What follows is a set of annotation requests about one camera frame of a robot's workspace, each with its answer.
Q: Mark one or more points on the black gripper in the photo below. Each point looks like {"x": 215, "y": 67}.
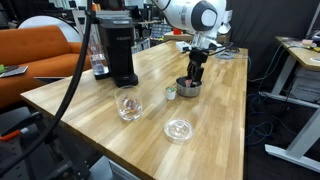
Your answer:
{"x": 198, "y": 56}

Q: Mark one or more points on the coffee pod with red lid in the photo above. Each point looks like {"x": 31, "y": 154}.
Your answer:
{"x": 188, "y": 83}

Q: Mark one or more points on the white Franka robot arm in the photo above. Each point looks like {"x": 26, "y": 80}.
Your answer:
{"x": 186, "y": 13}

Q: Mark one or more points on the small steel pot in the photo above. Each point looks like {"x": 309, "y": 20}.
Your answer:
{"x": 188, "y": 91}

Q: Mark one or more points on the coffee pod with green lid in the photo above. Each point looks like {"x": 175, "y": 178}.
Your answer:
{"x": 170, "y": 94}

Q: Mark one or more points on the orange red bowl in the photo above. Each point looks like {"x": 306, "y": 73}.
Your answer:
{"x": 177, "y": 31}

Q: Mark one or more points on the blue plastic crate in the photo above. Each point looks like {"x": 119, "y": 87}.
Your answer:
{"x": 161, "y": 30}

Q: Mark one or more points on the white flat cardboard box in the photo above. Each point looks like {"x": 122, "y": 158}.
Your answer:
{"x": 229, "y": 15}
{"x": 229, "y": 28}

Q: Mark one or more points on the round glass lid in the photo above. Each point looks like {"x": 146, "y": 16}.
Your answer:
{"x": 179, "y": 130}

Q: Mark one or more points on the clear glass jar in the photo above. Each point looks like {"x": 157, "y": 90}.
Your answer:
{"x": 120, "y": 100}

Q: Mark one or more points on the black Keurig coffee maker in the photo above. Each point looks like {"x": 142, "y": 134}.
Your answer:
{"x": 116, "y": 50}

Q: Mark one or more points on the clear water tank black lid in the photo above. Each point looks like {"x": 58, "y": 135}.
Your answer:
{"x": 98, "y": 63}

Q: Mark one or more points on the wooden desk with white legs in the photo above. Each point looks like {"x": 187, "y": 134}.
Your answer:
{"x": 296, "y": 53}

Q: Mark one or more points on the white box under desk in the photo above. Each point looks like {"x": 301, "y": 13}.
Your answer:
{"x": 306, "y": 86}

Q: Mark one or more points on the white round table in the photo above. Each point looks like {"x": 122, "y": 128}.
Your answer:
{"x": 50, "y": 21}

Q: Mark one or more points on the orange sofa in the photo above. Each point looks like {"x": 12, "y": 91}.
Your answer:
{"x": 33, "y": 50}

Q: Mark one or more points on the grey tablet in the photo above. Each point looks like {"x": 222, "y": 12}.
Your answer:
{"x": 15, "y": 71}

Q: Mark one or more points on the black metal cart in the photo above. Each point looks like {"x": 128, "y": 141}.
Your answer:
{"x": 33, "y": 156}

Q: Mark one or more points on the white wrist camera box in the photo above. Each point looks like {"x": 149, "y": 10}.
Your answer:
{"x": 183, "y": 46}

